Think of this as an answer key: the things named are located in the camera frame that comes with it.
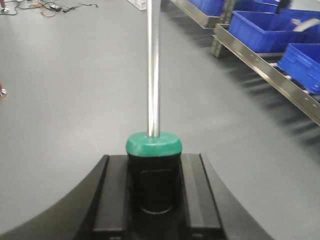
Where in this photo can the blue bin on rack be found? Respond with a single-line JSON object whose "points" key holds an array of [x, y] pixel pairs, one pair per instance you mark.
{"points": [[265, 32], [302, 62], [209, 7]]}

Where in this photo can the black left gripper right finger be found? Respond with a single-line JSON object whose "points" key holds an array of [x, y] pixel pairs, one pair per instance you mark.
{"points": [[209, 211]]}

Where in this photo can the white box on floor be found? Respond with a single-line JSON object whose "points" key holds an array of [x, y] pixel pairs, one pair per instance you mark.
{"points": [[139, 4]]}

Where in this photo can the green black cross screwdriver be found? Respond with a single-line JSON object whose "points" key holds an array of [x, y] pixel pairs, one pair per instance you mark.
{"points": [[154, 154]]}

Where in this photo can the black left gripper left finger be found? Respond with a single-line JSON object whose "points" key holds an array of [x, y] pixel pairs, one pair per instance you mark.
{"points": [[98, 208]]}

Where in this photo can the metal roller shelf rack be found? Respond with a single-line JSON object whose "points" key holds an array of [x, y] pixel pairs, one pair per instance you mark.
{"points": [[264, 64]]}

